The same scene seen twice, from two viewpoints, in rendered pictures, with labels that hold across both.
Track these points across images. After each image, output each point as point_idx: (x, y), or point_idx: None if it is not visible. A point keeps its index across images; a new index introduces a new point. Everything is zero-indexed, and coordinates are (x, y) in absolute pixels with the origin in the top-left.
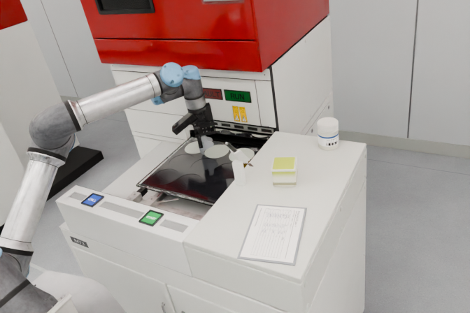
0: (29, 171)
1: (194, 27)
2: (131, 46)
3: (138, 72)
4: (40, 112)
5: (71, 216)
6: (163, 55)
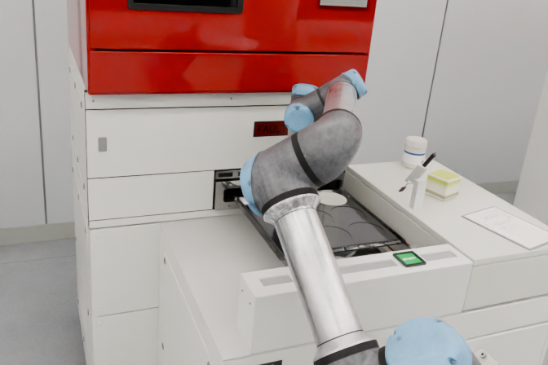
0: (313, 225)
1: (296, 37)
2: (177, 63)
3: (150, 108)
4: (328, 124)
5: (280, 314)
6: (232, 75)
